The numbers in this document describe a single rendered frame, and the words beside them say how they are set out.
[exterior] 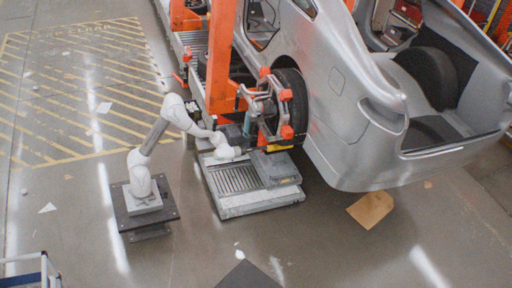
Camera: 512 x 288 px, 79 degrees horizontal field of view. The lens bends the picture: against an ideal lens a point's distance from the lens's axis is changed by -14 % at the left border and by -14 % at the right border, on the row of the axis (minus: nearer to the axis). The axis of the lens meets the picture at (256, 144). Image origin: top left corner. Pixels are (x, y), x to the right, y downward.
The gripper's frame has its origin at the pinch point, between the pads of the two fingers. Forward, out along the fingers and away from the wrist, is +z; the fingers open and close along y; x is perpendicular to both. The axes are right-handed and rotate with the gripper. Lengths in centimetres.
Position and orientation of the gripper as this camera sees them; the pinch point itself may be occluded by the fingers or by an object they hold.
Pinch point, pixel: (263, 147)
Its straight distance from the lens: 296.9
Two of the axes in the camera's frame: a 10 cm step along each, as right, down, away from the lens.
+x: -1.6, -9.9, 0.1
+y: 3.5, -0.7, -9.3
